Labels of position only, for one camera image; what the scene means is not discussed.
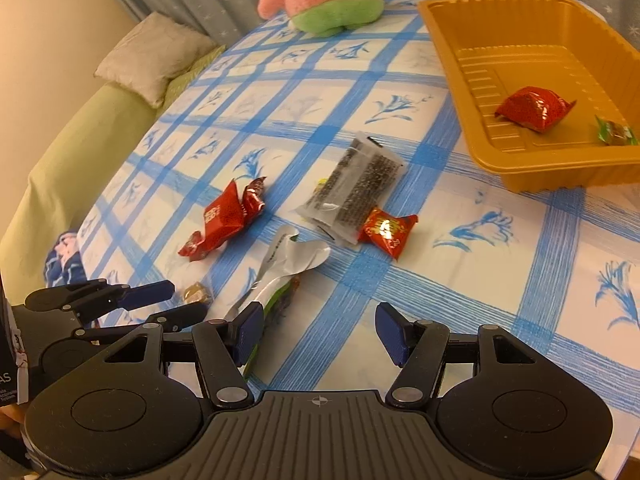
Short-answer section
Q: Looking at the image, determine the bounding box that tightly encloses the red candy with gold print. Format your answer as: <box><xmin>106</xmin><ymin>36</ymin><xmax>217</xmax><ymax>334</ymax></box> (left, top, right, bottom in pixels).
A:
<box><xmin>359</xmin><ymin>206</ymin><xmax>419</xmax><ymax>261</ymax></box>

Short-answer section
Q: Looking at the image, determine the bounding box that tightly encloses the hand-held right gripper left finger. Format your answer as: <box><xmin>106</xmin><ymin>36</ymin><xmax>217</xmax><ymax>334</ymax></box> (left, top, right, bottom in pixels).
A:
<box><xmin>90</xmin><ymin>304</ymin><xmax>265</xmax><ymax>409</ymax></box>

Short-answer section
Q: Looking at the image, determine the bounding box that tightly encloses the small clear-wrapped brown candy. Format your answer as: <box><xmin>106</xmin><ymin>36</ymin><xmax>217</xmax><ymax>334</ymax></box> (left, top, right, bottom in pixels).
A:
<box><xmin>181</xmin><ymin>282</ymin><xmax>213</xmax><ymax>306</ymax></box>

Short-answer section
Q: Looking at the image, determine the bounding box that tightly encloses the blue printed cloth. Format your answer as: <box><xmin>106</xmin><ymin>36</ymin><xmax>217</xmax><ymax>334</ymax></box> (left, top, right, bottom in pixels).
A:
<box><xmin>44</xmin><ymin>231</ymin><xmax>88</xmax><ymax>288</ymax></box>

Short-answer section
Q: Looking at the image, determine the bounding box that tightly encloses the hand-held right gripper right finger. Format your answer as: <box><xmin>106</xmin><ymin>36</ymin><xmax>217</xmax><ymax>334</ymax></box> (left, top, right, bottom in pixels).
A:
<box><xmin>375</xmin><ymin>302</ymin><xmax>538</xmax><ymax>409</ymax></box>

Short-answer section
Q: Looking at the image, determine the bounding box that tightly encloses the green sofa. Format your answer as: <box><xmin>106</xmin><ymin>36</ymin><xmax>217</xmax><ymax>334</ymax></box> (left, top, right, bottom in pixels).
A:
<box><xmin>0</xmin><ymin>45</ymin><xmax>228</xmax><ymax>261</ymax></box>

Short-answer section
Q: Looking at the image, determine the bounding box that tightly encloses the blue checked tablecloth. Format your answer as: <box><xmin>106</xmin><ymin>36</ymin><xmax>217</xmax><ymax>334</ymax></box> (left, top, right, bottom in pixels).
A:
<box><xmin>77</xmin><ymin>0</ymin><xmax>640</xmax><ymax>461</ymax></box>

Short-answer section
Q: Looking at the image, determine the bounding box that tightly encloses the shiny red candy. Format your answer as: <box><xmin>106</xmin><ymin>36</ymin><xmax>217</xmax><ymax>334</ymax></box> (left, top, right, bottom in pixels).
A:
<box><xmin>495</xmin><ymin>86</ymin><xmax>577</xmax><ymax>134</ymax></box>

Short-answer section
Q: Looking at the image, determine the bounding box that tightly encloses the long red snack packet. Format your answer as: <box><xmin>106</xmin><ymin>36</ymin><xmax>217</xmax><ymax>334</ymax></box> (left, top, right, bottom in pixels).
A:
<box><xmin>178</xmin><ymin>180</ymin><xmax>251</xmax><ymax>262</ymax></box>

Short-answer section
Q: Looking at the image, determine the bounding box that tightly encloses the clear packet of black seeds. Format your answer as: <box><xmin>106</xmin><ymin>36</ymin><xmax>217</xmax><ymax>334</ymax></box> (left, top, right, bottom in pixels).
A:
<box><xmin>295</xmin><ymin>131</ymin><xmax>406</xmax><ymax>247</ymax></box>

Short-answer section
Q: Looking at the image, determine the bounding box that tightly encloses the yellow plastic tray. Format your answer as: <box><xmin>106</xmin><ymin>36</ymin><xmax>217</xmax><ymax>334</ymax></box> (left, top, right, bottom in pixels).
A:
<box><xmin>416</xmin><ymin>0</ymin><xmax>640</xmax><ymax>193</ymax></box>

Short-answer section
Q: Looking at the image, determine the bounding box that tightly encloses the small dark red candy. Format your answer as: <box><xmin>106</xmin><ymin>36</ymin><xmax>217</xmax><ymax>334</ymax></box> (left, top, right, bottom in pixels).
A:
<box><xmin>241</xmin><ymin>176</ymin><xmax>267</xmax><ymax>218</ymax></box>

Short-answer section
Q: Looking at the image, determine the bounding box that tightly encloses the silver green snack wrapper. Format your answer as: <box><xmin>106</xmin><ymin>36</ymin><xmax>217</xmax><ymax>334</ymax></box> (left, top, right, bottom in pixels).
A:
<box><xmin>223</xmin><ymin>225</ymin><xmax>332</xmax><ymax>377</ymax></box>

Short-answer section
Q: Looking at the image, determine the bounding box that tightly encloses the beige pillow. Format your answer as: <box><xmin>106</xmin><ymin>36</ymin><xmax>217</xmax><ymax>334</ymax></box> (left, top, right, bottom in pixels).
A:
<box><xmin>93</xmin><ymin>11</ymin><xmax>221</xmax><ymax>109</ymax></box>

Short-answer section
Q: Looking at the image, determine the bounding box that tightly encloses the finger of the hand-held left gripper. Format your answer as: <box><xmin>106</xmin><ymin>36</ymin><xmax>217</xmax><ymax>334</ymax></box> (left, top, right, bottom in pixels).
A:
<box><xmin>24</xmin><ymin>280</ymin><xmax>177</xmax><ymax>325</ymax></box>
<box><xmin>75</xmin><ymin>302</ymin><xmax>208</xmax><ymax>343</ymax></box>

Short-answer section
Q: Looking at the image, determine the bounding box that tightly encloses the green leaf-patterned cushion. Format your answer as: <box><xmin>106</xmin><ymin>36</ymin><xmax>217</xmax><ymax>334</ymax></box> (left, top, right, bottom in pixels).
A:
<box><xmin>162</xmin><ymin>44</ymin><xmax>228</xmax><ymax>111</ymax></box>

